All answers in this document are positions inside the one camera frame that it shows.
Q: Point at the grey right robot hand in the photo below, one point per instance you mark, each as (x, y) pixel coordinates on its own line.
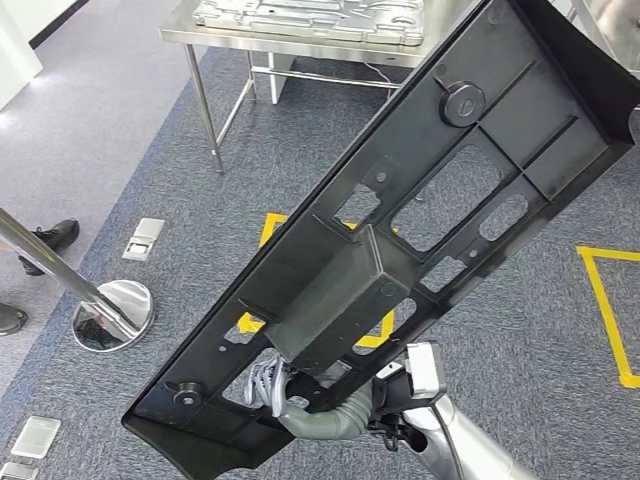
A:
(272, 391)

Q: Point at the black plastic panel part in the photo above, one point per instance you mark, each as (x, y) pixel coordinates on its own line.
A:
(324, 298)

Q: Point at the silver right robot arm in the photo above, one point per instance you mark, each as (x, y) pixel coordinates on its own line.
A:
(330, 420)

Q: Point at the stainless steel workbench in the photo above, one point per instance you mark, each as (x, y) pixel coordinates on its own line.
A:
(440, 53)

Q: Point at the silver floor socket cover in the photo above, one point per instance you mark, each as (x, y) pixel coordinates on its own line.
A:
(145, 235)
(36, 437)
(17, 472)

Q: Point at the person's foot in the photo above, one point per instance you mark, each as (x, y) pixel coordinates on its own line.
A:
(55, 238)
(10, 319)

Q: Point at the silver stamped metal plate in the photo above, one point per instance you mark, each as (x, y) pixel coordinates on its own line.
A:
(300, 16)

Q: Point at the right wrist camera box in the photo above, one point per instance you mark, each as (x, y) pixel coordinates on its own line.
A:
(425, 368)

